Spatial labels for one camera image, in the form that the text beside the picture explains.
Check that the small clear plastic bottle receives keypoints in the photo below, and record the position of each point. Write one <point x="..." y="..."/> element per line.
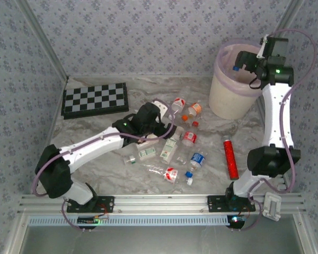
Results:
<point x="181" y="159"/>

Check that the left circuit board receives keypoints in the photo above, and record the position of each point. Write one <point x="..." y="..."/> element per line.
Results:
<point x="87" y="220"/>

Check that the beige bin with pink liner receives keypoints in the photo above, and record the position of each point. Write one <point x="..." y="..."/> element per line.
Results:
<point x="228" y="103"/>

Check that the aluminium mounting rail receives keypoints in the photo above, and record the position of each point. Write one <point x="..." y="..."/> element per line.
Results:
<point x="159" y="202"/>

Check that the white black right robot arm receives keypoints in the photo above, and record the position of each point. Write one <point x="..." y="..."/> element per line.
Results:
<point x="277" y="119"/>

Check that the orange-capped clear bottle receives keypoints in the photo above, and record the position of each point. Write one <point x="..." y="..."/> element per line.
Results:
<point x="184" y="117"/>

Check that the white plastic holder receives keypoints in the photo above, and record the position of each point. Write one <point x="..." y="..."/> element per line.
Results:
<point x="266" y="201"/>

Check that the red label red-capped bottle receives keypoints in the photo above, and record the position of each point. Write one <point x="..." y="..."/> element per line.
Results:
<point x="189" y="137"/>

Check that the black grey chessboard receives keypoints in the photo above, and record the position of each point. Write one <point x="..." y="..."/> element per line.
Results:
<point x="95" y="99"/>

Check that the blue label blue-capped bottle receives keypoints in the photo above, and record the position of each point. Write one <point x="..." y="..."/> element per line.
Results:
<point x="198" y="159"/>

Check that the green-capped small clear bottle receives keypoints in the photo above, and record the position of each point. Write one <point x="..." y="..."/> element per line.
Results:
<point x="130" y="159"/>

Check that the right circuit board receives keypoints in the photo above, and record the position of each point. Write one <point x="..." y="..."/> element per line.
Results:
<point x="236" y="221"/>

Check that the red glitter tube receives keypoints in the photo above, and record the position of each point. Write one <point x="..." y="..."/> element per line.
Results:
<point x="231" y="158"/>

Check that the circuit board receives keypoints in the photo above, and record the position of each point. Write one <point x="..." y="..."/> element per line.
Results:
<point x="236" y="221"/>
<point x="87" y="220"/>

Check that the aluminium frame post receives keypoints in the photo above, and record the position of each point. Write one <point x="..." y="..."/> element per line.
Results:
<point x="287" y="19"/>
<point x="43" y="34"/>

